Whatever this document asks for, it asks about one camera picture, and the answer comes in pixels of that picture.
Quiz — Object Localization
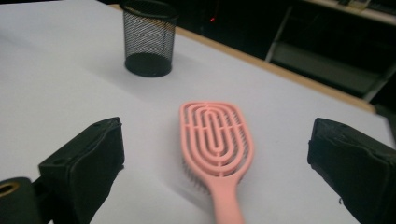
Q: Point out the desk with white legs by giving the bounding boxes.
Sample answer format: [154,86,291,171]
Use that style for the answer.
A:
[265,0,396,103]

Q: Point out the pink hairbrush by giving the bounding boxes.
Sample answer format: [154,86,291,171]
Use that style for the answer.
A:
[178,100,255,224]

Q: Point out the black mesh pen holder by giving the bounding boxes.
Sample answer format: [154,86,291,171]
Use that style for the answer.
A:
[120,0,179,78]

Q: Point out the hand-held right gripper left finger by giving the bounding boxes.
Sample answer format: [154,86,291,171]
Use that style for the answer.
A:
[38,117,126,224]

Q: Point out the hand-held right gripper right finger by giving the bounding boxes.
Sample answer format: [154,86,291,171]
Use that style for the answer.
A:
[307,117,396,224]

